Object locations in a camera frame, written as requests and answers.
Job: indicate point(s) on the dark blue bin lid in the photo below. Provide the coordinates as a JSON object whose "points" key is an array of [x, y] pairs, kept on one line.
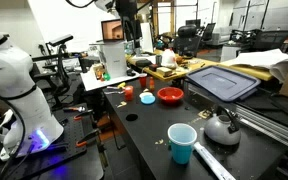
{"points": [[222, 82]]}

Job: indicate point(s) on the white bag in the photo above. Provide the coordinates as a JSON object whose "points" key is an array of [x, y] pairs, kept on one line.
{"points": [[169, 58]]}

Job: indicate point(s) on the black office chair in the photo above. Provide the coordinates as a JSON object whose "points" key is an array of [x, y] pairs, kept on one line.
{"points": [[187, 40]]}

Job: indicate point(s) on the yellow toy banana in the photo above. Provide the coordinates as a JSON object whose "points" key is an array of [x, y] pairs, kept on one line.
{"points": [[121, 85]]}

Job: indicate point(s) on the stack of white papers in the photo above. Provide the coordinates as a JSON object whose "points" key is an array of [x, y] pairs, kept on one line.
{"points": [[267, 60]]}

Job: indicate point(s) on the small yellow plate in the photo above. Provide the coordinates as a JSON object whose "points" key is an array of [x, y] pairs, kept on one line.
{"points": [[144, 93]]}

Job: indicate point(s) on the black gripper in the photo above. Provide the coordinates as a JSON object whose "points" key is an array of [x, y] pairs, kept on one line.
{"points": [[125, 8]]}

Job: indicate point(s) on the wooden block box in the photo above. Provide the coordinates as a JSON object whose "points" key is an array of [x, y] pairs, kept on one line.
{"points": [[164, 71]]}

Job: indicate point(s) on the yellow wooden board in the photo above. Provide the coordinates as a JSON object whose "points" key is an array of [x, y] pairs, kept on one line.
{"points": [[250, 71]]}

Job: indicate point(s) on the silver fork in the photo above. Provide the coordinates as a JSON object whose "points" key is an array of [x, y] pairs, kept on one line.
{"points": [[114, 92]]}

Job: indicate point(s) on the white side table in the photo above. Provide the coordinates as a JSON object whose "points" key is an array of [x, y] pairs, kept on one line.
{"points": [[92, 82]]}

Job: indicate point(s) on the small blue plate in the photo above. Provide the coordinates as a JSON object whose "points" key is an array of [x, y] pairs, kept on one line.
{"points": [[148, 100]]}

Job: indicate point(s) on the red party cup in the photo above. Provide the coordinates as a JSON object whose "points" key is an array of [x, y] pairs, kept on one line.
{"points": [[143, 81]]}

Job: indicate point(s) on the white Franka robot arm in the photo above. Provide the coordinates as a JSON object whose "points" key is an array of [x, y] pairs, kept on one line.
{"points": [[14, 83]]}

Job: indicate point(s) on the white tube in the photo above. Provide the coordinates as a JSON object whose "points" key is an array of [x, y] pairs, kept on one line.
{"points": [[211, 160]]}

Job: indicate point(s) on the broken tan chip pieces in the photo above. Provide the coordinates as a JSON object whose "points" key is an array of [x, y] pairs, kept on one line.
{"points": [[121, 104]]}

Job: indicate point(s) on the black zip case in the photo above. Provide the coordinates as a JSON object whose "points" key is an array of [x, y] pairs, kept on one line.
{"points": [[143, 62]]}

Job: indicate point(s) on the green toy ball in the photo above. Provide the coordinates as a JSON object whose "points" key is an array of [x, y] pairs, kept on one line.
{"points": [[106, 76]]}

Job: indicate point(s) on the blue plastic cup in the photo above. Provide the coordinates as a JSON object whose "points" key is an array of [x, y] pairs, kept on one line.
{"points": [[181, 151]]}

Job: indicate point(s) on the silver spoon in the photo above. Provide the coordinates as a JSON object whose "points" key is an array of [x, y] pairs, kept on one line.
{"points": [[112, 87]]}

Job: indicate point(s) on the white laptop stand box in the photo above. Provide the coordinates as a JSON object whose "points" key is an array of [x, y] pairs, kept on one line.
{"points": [[115, 58]]}

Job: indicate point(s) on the open laptop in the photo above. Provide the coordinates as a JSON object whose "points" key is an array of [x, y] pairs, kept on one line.
{"points": [[112, 30]]}

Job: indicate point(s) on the aluminium frame rails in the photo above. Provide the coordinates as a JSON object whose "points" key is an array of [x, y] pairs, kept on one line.
{"points": [[270, 125]]}

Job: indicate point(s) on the black camera on stand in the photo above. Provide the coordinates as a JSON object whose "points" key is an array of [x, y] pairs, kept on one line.
{"points": [[60, 40]]}

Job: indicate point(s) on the black perforated breadboard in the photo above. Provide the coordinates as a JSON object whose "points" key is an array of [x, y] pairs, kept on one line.
{"points": [[70, 156]]}

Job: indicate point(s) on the red plastic bowl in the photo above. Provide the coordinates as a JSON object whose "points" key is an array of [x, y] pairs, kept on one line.
{"points": [[170, 96]]}

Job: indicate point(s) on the orange hot sauce bottle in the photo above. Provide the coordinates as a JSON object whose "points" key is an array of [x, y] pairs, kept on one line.
{"points": [[152, 84]]}

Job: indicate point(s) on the red plastic mug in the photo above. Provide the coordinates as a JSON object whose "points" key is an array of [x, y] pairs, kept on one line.
{"points": [[128, 93]]}

